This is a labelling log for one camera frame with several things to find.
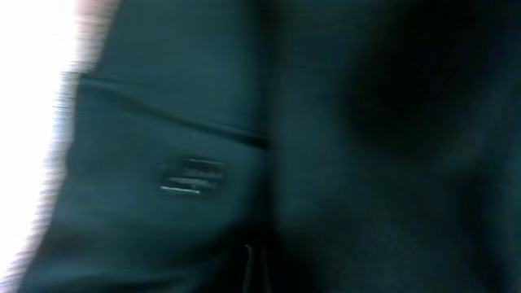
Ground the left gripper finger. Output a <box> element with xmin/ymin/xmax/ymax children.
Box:
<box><xmin>242</xmin><ymin>244</ymin><xmax>255</xmax><ymax>293</ymax></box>

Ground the black polo shirt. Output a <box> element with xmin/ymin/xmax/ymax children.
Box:
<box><xmin>19</xmin><ymin>0</ymin><xmax>520</xmax><ymax>292</ymax></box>

